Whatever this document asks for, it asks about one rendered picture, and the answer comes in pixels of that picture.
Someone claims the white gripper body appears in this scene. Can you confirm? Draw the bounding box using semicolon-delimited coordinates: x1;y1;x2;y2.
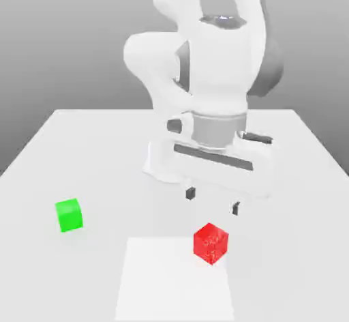
166;132;274;200

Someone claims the small red cube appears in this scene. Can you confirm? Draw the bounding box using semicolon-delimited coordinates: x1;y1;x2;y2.
193;222;230;266

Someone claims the small green cube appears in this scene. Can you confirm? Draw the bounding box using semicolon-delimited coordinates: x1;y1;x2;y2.
55;197;84;233

